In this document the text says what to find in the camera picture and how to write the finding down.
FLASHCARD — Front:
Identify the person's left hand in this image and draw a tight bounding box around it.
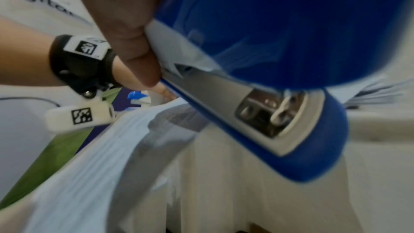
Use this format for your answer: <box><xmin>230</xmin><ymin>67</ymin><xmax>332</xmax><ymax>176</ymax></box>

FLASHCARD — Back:
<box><xmin>111</xmin><ymin>57</ymin><xmax>178</xmax><ymax>100</ymax></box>

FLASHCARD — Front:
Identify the green leaf print mat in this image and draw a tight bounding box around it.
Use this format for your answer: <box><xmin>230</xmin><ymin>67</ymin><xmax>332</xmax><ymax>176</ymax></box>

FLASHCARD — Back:
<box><xmin>0</xmin><ymin>87</ymin><xmax>124</xmax><ymax>211</ymax></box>

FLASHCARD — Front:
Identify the printed paper bundle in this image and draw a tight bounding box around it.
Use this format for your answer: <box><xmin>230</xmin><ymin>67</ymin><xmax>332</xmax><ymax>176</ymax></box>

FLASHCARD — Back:
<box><xmin>28</xmin><ymin>98</ymin><xmax>211</xmax><ymax>233</ymax></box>

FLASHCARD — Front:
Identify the person's right hand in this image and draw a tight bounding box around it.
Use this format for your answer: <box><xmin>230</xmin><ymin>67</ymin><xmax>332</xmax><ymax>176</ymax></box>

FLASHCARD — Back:
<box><xmin>69</xmin><ymin>0</ymin><xmax>182</xmax><ymax>88</ymax></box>

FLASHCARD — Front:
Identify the person's left forearm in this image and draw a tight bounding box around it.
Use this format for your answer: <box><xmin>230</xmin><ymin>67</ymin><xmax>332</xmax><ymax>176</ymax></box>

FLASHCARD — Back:
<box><xmin>0</xmin><ymin>16</ymin><xmax>56</xmax><ymax>88</ymax></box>

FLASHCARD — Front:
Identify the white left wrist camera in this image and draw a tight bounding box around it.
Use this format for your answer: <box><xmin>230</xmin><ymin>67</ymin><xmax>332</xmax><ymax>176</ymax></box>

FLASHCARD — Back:
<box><xmin>44</xmin><ymin>96</ymin><xmax>116</xmax><ymax>134</ymax></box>

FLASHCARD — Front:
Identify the black left wrist strap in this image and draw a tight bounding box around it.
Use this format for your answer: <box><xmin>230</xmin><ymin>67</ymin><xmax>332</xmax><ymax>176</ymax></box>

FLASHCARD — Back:
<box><xmin>48</xmin><ymin>34</ymin><xmax>122</xmax><ymax>99</ymax></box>

